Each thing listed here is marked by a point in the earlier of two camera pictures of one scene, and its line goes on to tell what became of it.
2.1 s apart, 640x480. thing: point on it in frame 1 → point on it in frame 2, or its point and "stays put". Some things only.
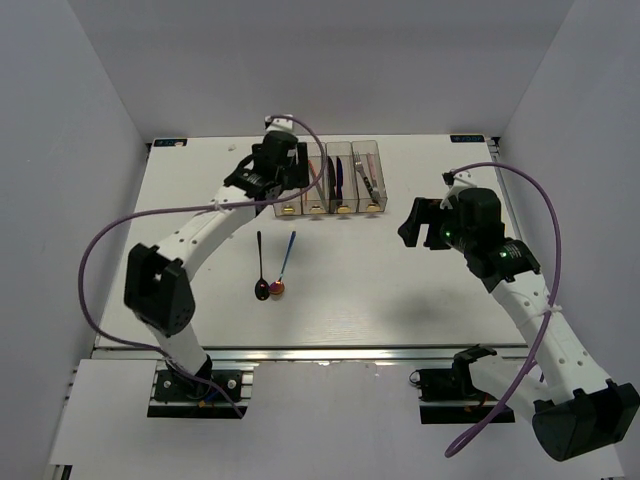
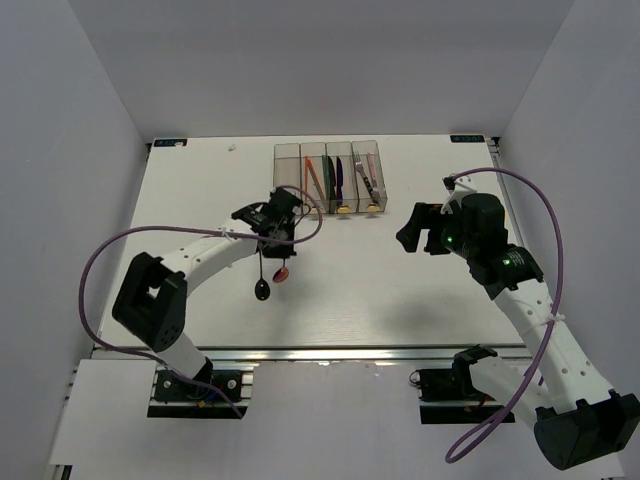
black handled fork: x=359 y=166 stays put
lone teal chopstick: x=320 y=192 stays put
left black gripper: x=300 y=176 → x=282 y=252
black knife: x=331 y=178 stays put
